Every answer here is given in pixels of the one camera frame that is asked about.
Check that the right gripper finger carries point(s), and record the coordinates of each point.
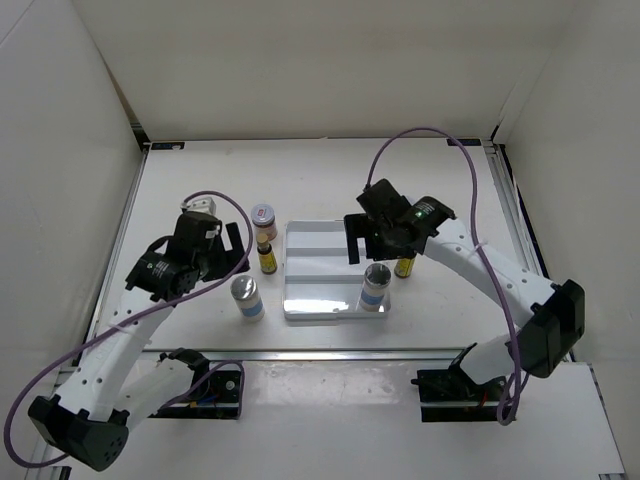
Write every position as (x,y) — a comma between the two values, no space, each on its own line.
(356,249)
(357,226)

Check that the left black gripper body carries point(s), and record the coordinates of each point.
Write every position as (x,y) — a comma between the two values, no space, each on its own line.
(212,261)

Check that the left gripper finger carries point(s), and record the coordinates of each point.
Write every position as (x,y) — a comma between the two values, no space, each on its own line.
(236,246)
(230,263)

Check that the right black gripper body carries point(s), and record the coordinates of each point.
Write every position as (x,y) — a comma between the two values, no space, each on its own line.
(381,247)

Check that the blue label shaker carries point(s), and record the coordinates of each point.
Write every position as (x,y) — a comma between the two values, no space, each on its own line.
(376,280)
(245,292)

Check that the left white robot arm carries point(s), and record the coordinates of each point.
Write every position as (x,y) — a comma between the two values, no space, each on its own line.
(90,416)

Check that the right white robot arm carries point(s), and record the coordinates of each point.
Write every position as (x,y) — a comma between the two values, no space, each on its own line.
(544,319)

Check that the left yellow label bottle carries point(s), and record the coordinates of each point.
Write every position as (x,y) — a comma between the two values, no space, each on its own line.
(267,261)

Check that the yellow label bottle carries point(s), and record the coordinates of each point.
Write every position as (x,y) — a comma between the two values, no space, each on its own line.
(267,261)
(404,267)

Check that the right yellow label bottle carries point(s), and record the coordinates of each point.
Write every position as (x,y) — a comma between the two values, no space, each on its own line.
(404,267)

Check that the white divided tray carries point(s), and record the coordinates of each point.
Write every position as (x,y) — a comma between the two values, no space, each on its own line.
(320,285)

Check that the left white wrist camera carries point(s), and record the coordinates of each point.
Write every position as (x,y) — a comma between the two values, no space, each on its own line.
(205,204)

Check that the aluminium left rail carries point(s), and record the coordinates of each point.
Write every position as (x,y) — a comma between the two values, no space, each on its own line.
(90,192)

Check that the aluminium front rail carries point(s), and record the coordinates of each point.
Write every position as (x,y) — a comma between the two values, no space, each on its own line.
(307,355)

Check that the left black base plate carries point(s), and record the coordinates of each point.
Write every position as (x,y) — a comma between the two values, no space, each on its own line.
(219,398)

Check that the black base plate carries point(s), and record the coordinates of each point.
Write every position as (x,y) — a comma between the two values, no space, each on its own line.
(443,401)
(219,398)

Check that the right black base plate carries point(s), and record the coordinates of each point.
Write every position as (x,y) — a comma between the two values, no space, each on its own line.
(443,401)

